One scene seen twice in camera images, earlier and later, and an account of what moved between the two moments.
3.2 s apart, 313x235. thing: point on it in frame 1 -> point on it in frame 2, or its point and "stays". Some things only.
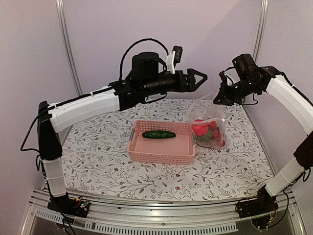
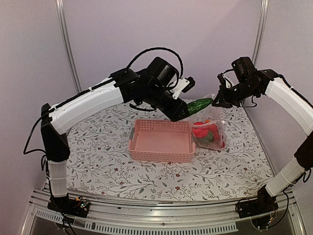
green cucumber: [158, 134] -> [196, 105]
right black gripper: [225, 97] stays
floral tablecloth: [96, 164] stays
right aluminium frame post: [260, 33] stays
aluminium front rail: [261, 209] stays
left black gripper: [182, 86] -> [175, 113]
